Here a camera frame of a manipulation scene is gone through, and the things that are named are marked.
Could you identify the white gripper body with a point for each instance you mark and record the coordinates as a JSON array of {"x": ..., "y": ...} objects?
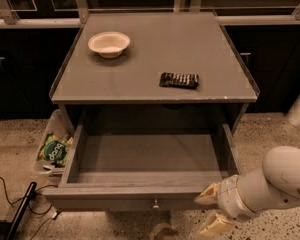
[{"x": 228, "y": 194}]

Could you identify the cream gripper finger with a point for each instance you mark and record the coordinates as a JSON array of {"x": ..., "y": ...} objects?
[
  {"x": 208, "y": 196},
  {"x": 216, "y": 223}
]

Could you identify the grey top drawer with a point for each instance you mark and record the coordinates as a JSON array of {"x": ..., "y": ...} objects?
[{"x": 126, "y": 172}]

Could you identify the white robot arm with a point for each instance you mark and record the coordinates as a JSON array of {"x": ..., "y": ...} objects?
[{"x": 275, "y": 185}]

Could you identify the small metal drawer knob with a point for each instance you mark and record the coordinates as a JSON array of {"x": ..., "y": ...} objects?
[{"x": 155, "y": 205}]

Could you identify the grey cabinet with glass top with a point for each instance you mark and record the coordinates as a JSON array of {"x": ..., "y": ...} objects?
[{"x": 188, "y": 43}]

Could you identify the dark snack bar packet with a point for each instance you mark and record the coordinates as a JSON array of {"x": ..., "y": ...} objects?
[{"x": 179, "y": 80}]

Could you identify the green snack bag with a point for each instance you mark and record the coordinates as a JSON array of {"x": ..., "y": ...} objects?
[{"x": 55, "y": 149}]

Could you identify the clear plastic bin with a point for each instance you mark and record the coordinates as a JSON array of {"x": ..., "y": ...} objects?
[{"x": 47, "y": 169}]

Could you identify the black pole on floor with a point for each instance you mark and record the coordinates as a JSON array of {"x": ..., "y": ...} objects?
[{"x": 13, "y": 225}]

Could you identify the white paper bowl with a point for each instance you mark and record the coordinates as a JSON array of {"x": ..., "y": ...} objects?
[{"x": 109, "y": 44}]

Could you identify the metal railing frame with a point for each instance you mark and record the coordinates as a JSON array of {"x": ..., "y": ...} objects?
[{"x": 75, "y": 13}]

